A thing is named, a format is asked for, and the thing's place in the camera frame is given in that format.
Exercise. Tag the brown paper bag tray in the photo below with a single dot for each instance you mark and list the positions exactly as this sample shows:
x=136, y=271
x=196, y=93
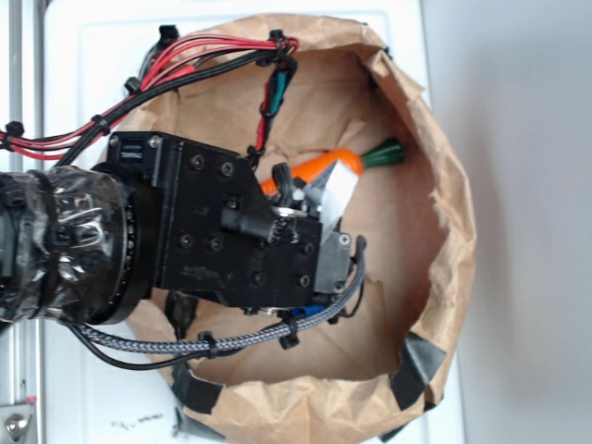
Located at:
x=370, y=375

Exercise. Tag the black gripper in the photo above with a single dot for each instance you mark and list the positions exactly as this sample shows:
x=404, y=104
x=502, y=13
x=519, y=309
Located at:
x=193, y=218

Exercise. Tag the black tape-wrapped robot arm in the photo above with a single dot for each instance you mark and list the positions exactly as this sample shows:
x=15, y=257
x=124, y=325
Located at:
x=84, y=246

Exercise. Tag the orange plastic toy carrot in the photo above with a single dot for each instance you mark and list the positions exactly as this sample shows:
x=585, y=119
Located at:
x=387, y=153

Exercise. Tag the white plastic board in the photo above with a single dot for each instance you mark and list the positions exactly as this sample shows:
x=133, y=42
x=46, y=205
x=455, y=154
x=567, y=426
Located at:
x=90, y=48

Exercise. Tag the aluminium frame rail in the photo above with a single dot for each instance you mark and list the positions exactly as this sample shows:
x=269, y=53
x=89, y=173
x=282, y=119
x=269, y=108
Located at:
x=21, y=358

